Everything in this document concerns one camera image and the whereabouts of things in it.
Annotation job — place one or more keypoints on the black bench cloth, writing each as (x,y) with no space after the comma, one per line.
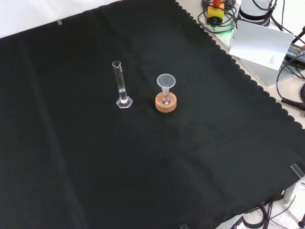
(95,155)

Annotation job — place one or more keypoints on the yellow stop button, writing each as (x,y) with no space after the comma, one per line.
(215,13)

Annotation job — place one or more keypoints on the grey tape piece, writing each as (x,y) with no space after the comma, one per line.
(60,22)

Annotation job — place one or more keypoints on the aluminium bench leg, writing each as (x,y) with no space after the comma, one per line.
(294,190)

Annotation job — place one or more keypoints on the clear cloth clamp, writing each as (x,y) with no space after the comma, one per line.
(184,226)
(297,170)

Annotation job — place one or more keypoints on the pale card board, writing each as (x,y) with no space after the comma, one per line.
(259,45)

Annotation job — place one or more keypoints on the clear plastic funnel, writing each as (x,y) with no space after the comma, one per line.
(166,80)

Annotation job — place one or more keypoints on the clear round-bottom flask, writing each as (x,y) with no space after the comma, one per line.
(165,97)

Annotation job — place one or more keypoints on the black power adapter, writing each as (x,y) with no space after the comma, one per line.
(296,53)

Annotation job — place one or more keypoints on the clear glass graduated cylinder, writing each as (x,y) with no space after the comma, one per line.
(120,86)

